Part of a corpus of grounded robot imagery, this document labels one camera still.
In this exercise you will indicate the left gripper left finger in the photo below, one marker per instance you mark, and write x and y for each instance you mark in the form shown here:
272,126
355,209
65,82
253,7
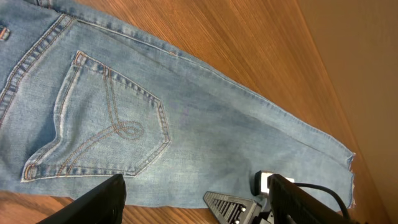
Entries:
103,204

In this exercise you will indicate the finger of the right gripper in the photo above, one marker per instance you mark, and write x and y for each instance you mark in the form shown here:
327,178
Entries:
229,209

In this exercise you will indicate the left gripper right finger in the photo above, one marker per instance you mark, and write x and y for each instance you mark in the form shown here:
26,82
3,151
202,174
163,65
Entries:
289,201

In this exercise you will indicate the light blue denim jeans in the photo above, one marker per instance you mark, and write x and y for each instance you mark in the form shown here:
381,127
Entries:
85,96

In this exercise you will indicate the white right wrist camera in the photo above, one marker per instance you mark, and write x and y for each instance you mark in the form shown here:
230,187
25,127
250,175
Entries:
259,185

